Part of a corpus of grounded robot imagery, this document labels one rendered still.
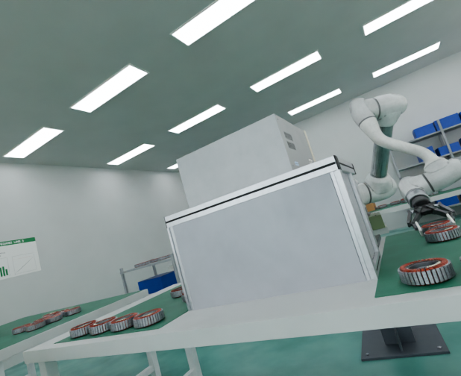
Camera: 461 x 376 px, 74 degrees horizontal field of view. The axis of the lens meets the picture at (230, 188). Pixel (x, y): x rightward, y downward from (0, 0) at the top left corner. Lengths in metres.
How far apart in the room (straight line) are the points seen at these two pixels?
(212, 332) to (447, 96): 7.84
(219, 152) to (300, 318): 0.61
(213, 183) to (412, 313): 0.71
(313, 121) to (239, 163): 7.43
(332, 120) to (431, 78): 2.23
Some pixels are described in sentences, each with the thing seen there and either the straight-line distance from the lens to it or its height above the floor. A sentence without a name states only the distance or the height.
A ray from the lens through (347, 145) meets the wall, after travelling 8.20.
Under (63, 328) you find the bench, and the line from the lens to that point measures 2.23.
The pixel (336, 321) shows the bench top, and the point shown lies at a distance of 0.79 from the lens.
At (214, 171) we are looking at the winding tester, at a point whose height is 1.21.
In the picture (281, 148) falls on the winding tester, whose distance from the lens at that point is 1.02.
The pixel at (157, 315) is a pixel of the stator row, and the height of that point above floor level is 0.78.
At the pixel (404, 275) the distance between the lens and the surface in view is 0.84.
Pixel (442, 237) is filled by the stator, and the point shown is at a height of 0.77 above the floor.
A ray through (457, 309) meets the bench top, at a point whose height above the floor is 0.72.
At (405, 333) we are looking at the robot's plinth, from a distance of 2.40.
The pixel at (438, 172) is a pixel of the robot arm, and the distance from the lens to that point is 1.72.
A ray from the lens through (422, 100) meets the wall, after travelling 8.31.
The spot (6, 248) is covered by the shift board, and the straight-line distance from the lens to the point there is 6.30.
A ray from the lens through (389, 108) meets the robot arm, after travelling 2.03.
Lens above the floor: 0.98
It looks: 8 degrees up
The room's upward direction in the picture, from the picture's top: 16 degrees counter-clockwise
